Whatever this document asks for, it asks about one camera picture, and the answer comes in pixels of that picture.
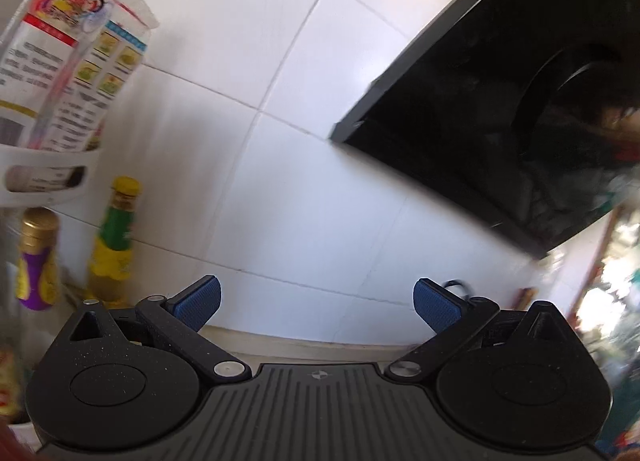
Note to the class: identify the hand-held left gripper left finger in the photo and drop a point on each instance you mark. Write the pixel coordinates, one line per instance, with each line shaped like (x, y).
(196, 302)

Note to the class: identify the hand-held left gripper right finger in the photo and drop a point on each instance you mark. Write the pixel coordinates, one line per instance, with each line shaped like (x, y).
(435, 304)

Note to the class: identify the green bottle with yellow cap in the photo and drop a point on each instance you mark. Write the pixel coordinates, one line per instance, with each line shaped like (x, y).
(116, 246)

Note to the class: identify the purple label bottle gold cap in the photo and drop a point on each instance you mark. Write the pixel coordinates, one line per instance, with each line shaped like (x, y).
(37, 261)

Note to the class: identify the black range hood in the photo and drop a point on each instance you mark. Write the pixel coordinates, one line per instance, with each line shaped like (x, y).
(490, 106)

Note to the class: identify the printed seasoning packet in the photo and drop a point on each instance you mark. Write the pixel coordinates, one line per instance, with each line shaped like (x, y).
(65, 66)

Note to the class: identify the white wall rack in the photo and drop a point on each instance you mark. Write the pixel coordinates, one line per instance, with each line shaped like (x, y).
(45, 166)

